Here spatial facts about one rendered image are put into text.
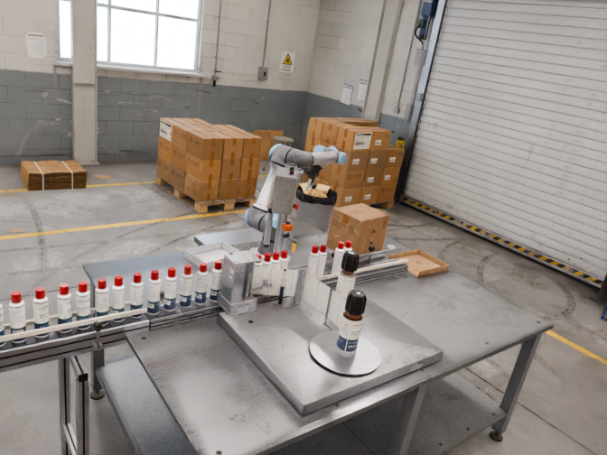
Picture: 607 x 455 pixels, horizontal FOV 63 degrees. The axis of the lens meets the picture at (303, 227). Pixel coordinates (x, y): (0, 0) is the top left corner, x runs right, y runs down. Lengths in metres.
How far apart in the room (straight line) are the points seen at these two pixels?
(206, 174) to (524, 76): 3.91
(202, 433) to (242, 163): 4.60
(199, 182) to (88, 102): 2.32
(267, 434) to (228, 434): 0.13
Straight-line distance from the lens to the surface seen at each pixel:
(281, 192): 2.40
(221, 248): 3.07
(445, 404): 3.22
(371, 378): 2.09
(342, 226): 3.14
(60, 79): 7.45
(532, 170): 6.55
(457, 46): 7.17
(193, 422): 1.86
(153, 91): 7.86
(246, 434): 1.83
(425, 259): 3.47
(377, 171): 6.70
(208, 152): 5.79
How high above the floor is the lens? 2.10
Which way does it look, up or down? 21 degrees down
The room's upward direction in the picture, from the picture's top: 9 degrees clockwise
